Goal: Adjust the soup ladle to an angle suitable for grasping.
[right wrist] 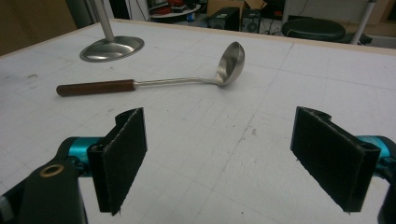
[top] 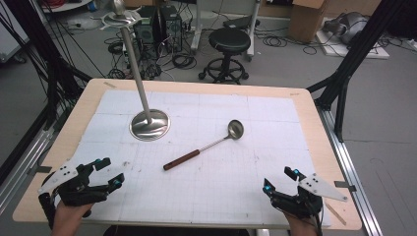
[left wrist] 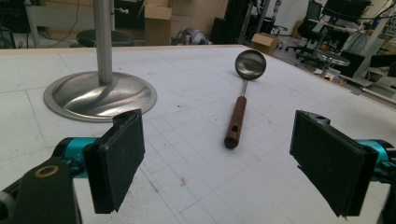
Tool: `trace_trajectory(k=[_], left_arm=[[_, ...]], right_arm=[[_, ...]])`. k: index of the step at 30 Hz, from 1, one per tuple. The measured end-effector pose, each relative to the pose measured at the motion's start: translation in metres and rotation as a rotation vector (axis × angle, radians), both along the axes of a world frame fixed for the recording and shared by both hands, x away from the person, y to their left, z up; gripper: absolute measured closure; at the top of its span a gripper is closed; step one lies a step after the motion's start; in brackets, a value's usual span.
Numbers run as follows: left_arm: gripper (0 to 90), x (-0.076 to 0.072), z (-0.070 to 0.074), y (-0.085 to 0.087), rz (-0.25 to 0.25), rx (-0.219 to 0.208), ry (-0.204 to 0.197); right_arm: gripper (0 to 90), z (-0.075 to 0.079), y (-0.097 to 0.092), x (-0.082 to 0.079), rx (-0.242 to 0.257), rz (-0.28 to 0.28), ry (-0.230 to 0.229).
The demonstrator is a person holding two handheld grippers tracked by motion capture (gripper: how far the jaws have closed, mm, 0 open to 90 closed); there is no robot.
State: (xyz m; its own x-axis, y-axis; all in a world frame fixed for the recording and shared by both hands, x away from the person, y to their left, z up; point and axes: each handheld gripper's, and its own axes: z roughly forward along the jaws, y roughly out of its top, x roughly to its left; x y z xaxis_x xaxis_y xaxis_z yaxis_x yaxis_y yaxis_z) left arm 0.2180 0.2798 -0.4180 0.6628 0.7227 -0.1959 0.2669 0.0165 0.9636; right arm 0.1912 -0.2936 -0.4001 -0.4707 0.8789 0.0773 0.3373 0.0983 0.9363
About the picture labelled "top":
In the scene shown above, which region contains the black frame post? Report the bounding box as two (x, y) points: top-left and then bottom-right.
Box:
(306, 0), (408, 143)
(4, 0), (93, 130)

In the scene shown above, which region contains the white grid mat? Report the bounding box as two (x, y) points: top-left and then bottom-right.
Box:
(45, 89), (332, 228)

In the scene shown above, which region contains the grey tape piece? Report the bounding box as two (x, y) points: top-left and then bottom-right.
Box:
(27, 165), (53, 175)
(333, 180), (358, 193)

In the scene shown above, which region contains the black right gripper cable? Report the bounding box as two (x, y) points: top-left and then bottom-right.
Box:
(311, 209), (327, 236)

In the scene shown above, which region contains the steel utensil stand with hooks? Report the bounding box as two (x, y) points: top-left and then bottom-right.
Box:
(99, 0), (171, 143)

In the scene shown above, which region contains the brown cardboard box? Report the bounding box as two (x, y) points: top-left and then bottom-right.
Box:
(287, 0), (329, 44)

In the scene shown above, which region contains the white stand leg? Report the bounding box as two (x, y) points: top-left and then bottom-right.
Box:
(245, 0), (263, 63)
(191, 0), (205, 54)

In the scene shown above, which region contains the thin wooden stick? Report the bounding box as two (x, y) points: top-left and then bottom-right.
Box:
(324, 201), (348, 227)

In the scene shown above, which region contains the person's left hand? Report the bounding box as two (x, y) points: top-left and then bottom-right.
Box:
(50, 200), (94, 236)

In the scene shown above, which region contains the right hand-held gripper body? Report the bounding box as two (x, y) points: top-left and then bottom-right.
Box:
(270, 172), (348, 219)

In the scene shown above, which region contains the coiled black cable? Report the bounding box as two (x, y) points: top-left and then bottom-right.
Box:
(171, 53), (198, 71)
(262, 34), (288, 48)

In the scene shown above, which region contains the aluminium rail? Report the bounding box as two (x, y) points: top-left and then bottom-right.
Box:
(316, 107), (384, 236)
(0, 126), (57, 215)

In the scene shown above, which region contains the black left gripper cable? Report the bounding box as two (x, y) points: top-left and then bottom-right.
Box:
(37, 192), (57, 230)

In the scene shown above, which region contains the black computer tower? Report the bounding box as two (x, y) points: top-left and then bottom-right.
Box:
(132, 6), (159, 46)
(159, 4), (183, 54)

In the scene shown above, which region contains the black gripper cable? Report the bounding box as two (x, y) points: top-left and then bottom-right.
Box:
(311, 209), (327, 236)
(37, 192), (57, 230)

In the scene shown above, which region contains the black round stool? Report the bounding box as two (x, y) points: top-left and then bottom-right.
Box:
(198, 27), (252, 85)

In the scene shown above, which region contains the steel ladle with brown handle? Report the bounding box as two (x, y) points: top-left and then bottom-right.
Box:
(162, 119), (245, 171)

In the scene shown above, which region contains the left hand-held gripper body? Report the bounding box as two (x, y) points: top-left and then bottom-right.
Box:
(37, 160), (110, 208)

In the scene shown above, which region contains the person's right hand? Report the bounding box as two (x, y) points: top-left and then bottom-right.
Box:
(283, 210), (319, 236)

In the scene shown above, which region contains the white flat board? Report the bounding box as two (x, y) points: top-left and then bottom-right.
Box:
(315, 31), (391, 60)

